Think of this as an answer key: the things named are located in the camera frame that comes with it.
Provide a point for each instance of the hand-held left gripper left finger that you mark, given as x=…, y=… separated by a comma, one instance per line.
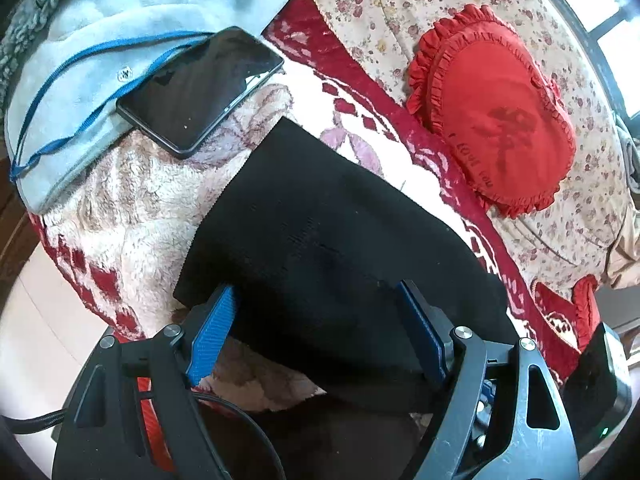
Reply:
x=212, y=332

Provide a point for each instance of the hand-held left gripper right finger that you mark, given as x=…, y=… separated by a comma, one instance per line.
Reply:
x=424, y=332

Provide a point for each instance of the black pants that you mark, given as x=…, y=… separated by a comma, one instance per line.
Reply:
x=325, y=240

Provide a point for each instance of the small red ruffled cushion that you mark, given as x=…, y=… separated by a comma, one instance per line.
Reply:
x=582, y=305

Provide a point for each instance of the beige cloth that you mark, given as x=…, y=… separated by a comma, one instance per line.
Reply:
x=624, y=255

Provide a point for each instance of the red and white plush blanket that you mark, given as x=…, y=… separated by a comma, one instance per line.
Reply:
x=125, y=220

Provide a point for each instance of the red heart-shaped ruffled pillow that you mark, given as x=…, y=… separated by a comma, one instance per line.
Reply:
x=495, y=110

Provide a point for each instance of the black smartphone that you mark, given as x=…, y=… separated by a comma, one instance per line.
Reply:
x=200, y=90

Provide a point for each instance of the light blue fleece garment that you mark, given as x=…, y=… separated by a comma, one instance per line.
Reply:
x=80, y=110

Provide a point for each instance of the floral bedsheet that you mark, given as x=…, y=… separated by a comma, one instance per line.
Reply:
x=400, y=10

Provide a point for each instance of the grey fluffy cloth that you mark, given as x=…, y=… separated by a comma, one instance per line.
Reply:
x=30, y=15

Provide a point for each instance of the window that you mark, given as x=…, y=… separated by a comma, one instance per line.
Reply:
x=607, y=15

